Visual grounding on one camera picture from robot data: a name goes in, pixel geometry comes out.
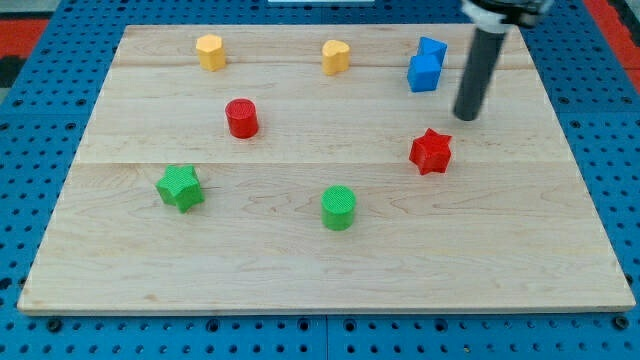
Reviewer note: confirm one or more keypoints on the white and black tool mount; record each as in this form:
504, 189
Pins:
498, 16

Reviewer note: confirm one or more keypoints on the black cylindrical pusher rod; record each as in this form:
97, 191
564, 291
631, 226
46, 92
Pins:
481, 61

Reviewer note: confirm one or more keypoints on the red star block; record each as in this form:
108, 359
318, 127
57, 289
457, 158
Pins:
431, 152

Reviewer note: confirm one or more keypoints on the green star block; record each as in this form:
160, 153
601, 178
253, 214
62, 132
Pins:
180, 187

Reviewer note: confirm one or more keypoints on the blue triangle block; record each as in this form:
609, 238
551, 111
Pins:
432, 47

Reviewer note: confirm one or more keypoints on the blue cube block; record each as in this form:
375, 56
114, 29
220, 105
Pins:
423, 73

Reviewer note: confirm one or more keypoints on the yellow heart block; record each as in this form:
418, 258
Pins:
335, 56

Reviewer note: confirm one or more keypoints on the green cylinder block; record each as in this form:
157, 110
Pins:
338, 204

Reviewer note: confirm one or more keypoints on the wooden board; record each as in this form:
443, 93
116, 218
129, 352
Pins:
508, 228

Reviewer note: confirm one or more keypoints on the red cylinder block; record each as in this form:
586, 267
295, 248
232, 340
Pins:
241, 116

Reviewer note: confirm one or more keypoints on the yellow hexagon block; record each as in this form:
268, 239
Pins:
211, 52

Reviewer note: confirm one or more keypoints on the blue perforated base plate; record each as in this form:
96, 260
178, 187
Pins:
48, 107

